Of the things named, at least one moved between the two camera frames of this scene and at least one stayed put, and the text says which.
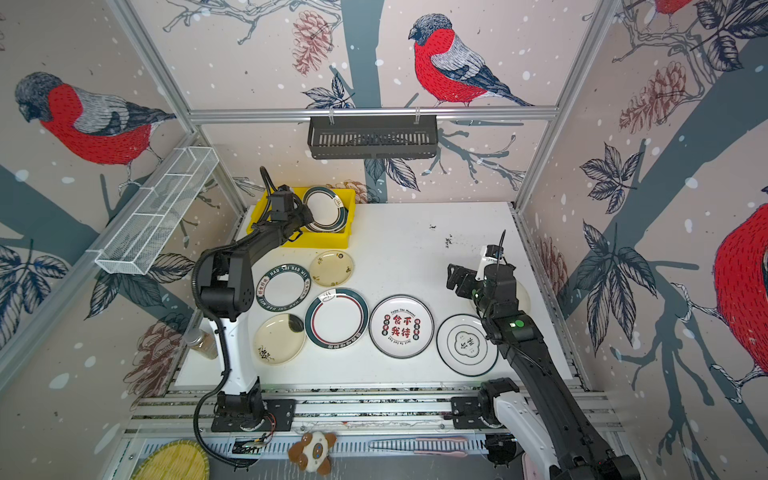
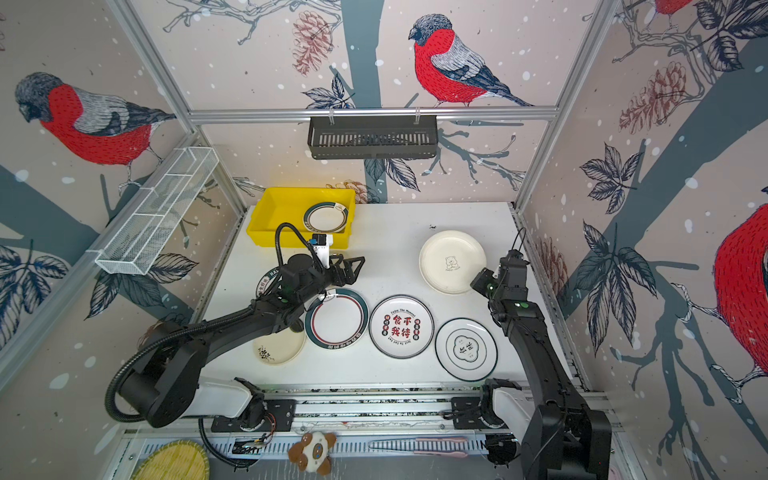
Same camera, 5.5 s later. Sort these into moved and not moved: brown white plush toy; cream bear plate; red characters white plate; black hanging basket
Moved: cream bear plate
Not moved: red characters white plate; brown white plush toy; black hanging basket
